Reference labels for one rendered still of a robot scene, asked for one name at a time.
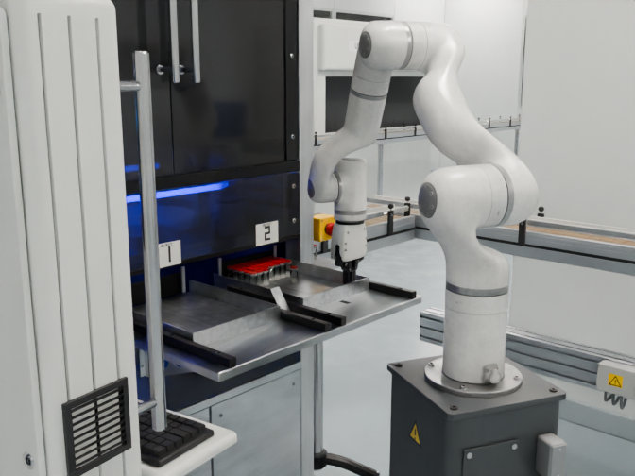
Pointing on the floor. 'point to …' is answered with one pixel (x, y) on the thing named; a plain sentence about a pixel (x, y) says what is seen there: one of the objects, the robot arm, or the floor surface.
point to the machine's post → (304, 249)
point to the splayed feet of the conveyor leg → (342, 464)
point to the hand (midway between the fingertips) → (349, 277)
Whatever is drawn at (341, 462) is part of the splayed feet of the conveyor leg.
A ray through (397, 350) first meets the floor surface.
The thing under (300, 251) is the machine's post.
